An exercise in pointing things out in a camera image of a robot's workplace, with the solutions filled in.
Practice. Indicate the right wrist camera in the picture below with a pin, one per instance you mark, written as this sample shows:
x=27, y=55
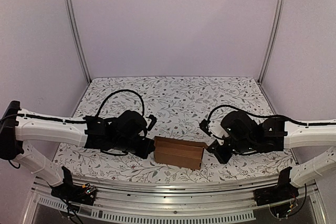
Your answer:
x=212, y=129

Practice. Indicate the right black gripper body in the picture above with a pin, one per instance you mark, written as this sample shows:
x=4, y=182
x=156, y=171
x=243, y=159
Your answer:
x=219, y=153

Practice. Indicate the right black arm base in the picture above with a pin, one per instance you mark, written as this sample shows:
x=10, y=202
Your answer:
x=282, y=191

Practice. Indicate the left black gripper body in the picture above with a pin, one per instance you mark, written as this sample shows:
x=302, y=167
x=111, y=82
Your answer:
x=125, y=145

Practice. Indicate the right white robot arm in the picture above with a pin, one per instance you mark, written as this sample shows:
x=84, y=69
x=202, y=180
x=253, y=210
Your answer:
x=281, y=133

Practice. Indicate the left aluminium frame post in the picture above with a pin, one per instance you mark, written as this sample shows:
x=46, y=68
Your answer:
x=77, y=40

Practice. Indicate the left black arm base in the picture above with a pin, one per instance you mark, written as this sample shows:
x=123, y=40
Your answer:
x=68, y=191

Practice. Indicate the aluminium front rail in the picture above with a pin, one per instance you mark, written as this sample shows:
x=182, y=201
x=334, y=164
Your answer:
x=216, y=202

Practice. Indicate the right aluminium frame post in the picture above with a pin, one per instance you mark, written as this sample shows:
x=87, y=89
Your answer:
x=271, y=41

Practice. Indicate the brown cardboard paper box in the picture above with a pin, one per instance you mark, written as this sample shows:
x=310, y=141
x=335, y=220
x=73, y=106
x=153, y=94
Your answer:
x=180, y=153

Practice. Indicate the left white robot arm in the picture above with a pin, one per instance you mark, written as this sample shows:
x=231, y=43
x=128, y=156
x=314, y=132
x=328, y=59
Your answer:
x=19, y=127

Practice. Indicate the aluminium frame post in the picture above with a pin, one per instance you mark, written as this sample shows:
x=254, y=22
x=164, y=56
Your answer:
x=77, y=40
x=271, y=41

